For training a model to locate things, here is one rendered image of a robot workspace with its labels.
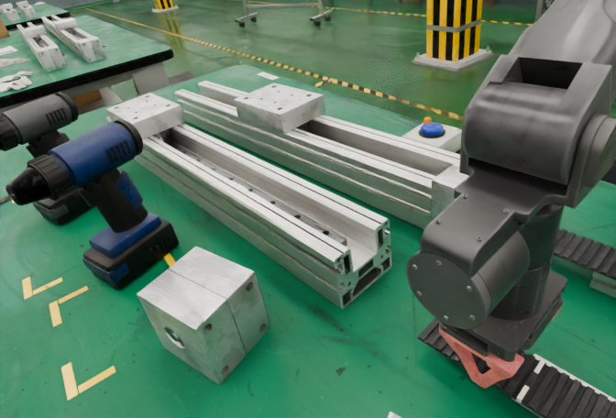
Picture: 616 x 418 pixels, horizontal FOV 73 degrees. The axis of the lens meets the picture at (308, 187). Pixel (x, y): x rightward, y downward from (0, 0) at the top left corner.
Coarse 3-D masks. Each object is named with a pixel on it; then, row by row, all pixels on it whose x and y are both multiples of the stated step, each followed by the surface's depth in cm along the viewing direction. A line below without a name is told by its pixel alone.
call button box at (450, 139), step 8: (416, 128) 78; (448, 128) 76; (456, 128) 76; (408, 136) 76; (416, 136) 76; (424, 136) 75; (432, 136) 74; (440, 136) 74; (448, 136) 74; (456, 136) 74; (432, 144) 72; (440, 144) 72; (448, 144) 73; (456, 144) 75; (456, 152) 76
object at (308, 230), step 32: (192, 128) 88; (160, 160) 82; (192, 160) 75; (224, 160) 77; (256, 160) 71; (192, 192) 76; (224, 192) 64; (256, 192) 68; (288, 192) 64; (320, 192) 60; (224, 224) 71; (256, 224) 60; (288, 224) 55; (320, 224) 58; (352, 224) 55; (384, 224) 52; (288, 256) 57; (320, 256) 50; (352, 256) 54; (384, 256) 55; (320, 288) 54; (352, 288) 52
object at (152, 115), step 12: (144, 96) 98; (156, 96) 97; (108, 108) 95; (120, 108) 93; (132, 108) 92; (144, 108) 91; (156, 108) 90; (168, 108) 89; (180, 108) 90; (132, 120) 86; (144, 120) 86; (156, 120) 87; (168, 120) 89; (180, 120) 91; (144, 132) 86; (156, 132) 88; (168, 132) 91
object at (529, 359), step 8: (520, 352) 40; (528, 360) 40; (520, 368) 39; (528, 368) 39; (512, 376) 39; (520, 376) 38; (496, 384) 38; (504, 384) 38; (512, 384) 38; (520, 384) 38; (504, 392) 38; (512, 392) 37
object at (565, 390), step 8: (560, 376) 38; (568, 376) 38; (560, 384) 37; (568, 384) 37; (576, 384) 37; (552, 392) 37; (560, 392) 37; (568, 392) 36; (576, 392) 36; (544, 400) 36; (552, 400) 36; (560, 400) 36; (568, 400) 36; (576, 400) 36; (544, 408) 36; (552, 408) 36; (560, 408) 35; (568, 408) 36; (544, 416) 35; (552, 416) 35; (560, 416) 35
